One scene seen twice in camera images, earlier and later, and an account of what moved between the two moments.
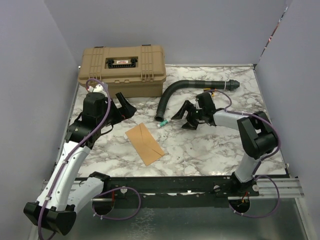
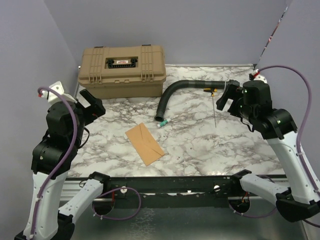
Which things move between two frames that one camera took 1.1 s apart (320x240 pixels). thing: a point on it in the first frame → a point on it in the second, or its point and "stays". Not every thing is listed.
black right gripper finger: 187,106 → 226,94
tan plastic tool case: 136,71 stays
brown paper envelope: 146,145 stays
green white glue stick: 163,123 stays
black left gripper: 125,112 → 96,108
